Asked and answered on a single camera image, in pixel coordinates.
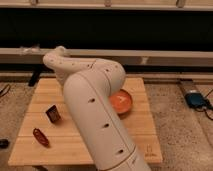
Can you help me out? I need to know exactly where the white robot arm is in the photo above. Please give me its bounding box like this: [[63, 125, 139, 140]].
[[43, 46, 151, 171]]

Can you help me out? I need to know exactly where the orange bowl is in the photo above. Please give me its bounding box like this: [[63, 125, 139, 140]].
[[109, 89, 133, 115]]

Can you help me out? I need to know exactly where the wooden table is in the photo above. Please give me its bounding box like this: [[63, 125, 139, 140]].
[[8, 78, 162, 166]]

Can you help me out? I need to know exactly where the red chili pepper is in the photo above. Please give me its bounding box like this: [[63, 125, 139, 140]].
[[33, 128, 49, 147]]

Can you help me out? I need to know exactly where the blue device on floor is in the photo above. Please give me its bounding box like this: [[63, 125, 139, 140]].
[[185, 93, 206, 108]]

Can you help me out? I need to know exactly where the black object on floor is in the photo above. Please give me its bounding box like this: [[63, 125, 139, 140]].
[[0, 139, 10, 149]]

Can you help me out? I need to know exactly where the black cable left floor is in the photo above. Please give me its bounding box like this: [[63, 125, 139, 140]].
[[0, 83, 12, 99]]

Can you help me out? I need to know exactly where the black cable floor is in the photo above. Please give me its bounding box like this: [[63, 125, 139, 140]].
[[0, 83, 12, 99], [194, 88, 213, 121]]

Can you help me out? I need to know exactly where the black cable right floor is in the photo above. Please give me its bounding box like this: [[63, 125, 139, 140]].
[[194, 88, 213, 121]]

